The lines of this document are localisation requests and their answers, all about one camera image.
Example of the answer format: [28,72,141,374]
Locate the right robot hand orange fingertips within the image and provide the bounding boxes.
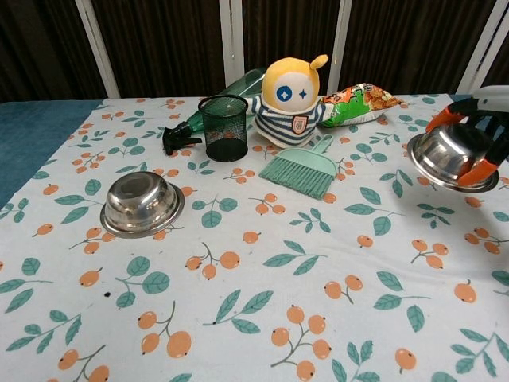
[425,84,509,187]

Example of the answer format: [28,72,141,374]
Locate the steel bowl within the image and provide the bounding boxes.
[406,123,499,194]
[99,171,187,240]

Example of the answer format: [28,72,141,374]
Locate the green orange snack bag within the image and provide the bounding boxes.
[317,82,407,129]

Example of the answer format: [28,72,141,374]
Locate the teal mini brush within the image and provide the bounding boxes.
[258,134,337,201]

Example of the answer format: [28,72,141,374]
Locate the yellow plush toy striped shirt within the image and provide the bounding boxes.
[243,53,330,149]

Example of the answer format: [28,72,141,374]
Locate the green spray bottle black nozzle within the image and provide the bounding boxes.
[161,67,268,157]

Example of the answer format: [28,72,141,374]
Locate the black mesh pen holder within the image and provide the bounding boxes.
[197,94,250,163]

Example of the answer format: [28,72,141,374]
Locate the fruit and leaf print tablecloth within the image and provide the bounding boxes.
[0,93,509,382]

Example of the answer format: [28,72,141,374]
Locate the white frame post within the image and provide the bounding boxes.
[74,0,121,99]
[328,0,356,93]
[456,0,509,96]
[220,0,244,93]

